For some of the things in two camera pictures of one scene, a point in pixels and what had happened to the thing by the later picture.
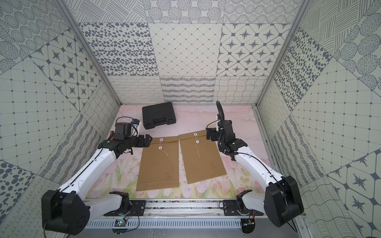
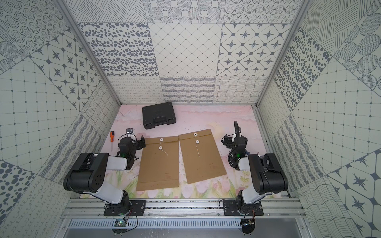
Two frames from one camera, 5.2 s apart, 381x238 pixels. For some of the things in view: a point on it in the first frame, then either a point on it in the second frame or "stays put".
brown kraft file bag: x=159 y=166 stays put
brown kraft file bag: x=201 y=158 stays put
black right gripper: x=215 y=132 to x=228 y=140
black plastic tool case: x=158 y=114 stays put
